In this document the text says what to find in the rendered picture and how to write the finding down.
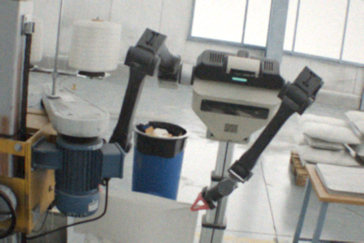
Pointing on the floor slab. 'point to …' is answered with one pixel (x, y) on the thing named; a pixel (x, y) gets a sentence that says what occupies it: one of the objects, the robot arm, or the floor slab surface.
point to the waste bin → (158, 159)
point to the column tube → (12, 85)
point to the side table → (320, 208)
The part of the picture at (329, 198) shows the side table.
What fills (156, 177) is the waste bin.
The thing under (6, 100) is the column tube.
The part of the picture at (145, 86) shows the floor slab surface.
